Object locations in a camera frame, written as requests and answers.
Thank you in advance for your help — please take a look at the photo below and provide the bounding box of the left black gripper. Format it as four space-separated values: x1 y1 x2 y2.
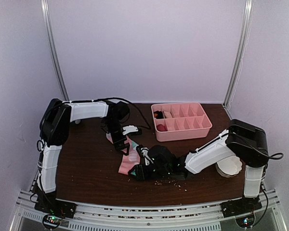
104 118 130 156

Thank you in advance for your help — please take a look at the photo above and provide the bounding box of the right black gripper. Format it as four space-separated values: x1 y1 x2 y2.
128 164 171 182

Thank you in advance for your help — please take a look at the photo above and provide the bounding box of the pink patterned sock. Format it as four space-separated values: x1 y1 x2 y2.
118 136 140 175

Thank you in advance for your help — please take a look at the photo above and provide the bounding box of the pink divided organizer tray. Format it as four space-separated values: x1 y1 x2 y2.
151 103 212 142

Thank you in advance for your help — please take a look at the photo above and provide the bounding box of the striped beige maroon sock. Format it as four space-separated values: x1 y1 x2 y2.
163 111 175 119

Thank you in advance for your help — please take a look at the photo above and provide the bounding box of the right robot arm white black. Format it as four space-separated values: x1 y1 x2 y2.
128 119 284 213

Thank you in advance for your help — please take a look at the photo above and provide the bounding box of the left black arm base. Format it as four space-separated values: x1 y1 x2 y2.
34 201 77 218

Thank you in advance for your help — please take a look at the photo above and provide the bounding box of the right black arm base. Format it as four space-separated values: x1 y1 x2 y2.
220 197 262 218

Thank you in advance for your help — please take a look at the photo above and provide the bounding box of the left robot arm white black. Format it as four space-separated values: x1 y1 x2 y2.
37 98 142 214

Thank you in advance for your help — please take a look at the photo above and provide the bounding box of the maroon rolled sock in tray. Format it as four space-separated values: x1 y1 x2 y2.
157 124 167 132

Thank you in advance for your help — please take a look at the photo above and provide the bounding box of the black item in tray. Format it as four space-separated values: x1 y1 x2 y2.
153 111 164 119

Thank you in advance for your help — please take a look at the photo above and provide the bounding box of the white scalloped bowl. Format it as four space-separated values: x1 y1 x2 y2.
215 156 243 178

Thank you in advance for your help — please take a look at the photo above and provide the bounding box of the right circuit board with leds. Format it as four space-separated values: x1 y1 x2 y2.
236 214 255 229

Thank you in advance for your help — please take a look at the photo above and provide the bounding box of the circuit board with leds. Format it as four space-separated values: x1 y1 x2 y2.
236 214 255 229
42 214 63 230

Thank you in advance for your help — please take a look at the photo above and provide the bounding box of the left circuit board with leds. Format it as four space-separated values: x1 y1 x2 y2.
42 214 63 230

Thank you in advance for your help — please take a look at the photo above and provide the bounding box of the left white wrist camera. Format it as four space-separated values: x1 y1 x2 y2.
122 125 139 135

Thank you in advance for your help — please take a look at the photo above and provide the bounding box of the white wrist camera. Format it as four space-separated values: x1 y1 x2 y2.
122 125 139 135
136 145 151 166

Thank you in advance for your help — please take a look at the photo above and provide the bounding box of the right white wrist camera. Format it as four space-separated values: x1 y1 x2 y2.
136 145 151 166

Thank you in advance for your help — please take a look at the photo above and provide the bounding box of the aluminium front rail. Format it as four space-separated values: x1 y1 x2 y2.
8 190 289 231

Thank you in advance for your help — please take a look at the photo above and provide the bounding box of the left aluminium frame post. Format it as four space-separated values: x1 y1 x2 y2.
40 0 70 101

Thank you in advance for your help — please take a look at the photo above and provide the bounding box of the aluminium frame post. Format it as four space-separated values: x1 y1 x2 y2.
40 0 70 101
223 0 254 108

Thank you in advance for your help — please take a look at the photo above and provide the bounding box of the right aluminium frame post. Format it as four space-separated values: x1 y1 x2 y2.
223 0 254 108

